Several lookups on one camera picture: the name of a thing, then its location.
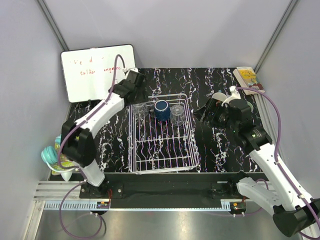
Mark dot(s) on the white slotted cable duct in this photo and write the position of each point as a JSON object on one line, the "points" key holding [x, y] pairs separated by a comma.
{"points": [[77, 205]]}

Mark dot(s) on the clear glass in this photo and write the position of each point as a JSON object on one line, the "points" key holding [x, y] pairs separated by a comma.
{"points": [[177, 115], [140, 110]]}

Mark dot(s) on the pale green cup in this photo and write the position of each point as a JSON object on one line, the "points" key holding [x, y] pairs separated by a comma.
{"points": [[250, 105]]}

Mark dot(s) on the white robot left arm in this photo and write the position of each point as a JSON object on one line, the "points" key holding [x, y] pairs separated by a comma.
{"points": [[77, 137]]}

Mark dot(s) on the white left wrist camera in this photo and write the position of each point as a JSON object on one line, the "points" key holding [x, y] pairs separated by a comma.
{"points": [[127, 70]]}

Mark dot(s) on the white dry-erase board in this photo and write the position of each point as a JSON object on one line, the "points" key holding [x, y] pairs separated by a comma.
{"points": [[88, 73]]}

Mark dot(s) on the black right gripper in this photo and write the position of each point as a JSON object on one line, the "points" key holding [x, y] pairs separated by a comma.
{"points": [[214, 107]]}

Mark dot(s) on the white wire dish rack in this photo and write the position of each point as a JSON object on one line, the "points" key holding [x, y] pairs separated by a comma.
{"points": [[159, 146]]}

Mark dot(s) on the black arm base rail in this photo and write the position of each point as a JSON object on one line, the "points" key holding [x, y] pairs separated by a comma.
{"points": [[165, 190]]}

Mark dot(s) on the dark blue ceramic mug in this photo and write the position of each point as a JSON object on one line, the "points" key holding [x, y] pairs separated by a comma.
{"points": [[161, 110]]}

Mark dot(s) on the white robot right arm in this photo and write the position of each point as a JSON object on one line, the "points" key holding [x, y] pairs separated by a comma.
{"points": [[292, 208]]}

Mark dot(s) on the teal headphones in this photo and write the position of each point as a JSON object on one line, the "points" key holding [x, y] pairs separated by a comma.
{"points": [[49, 154]]}

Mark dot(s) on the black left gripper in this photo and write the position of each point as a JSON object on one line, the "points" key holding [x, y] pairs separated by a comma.
{"points": [[143, 97]]}

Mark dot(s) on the light blue dotted mug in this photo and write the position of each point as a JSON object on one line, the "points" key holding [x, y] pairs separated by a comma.
{"points": [[219, 96]]}

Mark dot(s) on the yellow paperback book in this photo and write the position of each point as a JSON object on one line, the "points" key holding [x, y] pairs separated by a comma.
{"points": [[247, 78]]}

